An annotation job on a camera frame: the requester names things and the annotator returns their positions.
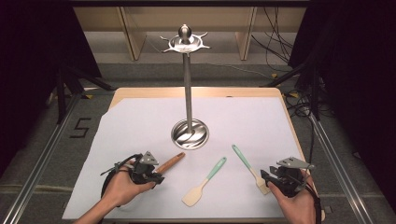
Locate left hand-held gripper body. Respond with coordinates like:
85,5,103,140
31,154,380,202
129,151,160,185

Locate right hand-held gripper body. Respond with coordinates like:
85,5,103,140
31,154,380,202
270,156,316,199

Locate wooden-handled wire whisk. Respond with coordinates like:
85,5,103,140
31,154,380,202
154,151,187,175

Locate green-handled wide spatula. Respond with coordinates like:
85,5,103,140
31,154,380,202
181,156,228,208

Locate metal utensil stand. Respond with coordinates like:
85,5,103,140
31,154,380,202
160,23,211,150

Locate person's left hand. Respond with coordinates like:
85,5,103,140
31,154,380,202
101,160,156,208

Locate person's right hand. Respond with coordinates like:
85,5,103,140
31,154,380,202
267,174,318,224

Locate white paper sheet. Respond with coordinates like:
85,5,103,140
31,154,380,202
62,96,307,220

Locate black tripod stand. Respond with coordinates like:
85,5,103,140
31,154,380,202
261,59,322,121
55,65,117,125

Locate black curtain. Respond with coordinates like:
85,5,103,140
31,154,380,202
0,0,103,175
288,0,396,213

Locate left hand-held gripper black cable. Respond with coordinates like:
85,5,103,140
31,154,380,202
100,153,144,200

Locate hand-held gripper black cable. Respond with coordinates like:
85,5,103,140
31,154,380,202
303,174,322,224
100,153,144,200

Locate right hand-held gripper black cable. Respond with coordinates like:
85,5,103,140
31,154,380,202
303,174,322,224

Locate aluminium floor rail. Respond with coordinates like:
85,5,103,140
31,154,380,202
307,111,376,224
1,92,82,224

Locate black floor cable bundle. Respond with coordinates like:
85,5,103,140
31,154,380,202
284,88,316,119

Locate hanging black cables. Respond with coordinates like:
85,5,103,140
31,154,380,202
251,6,295,65

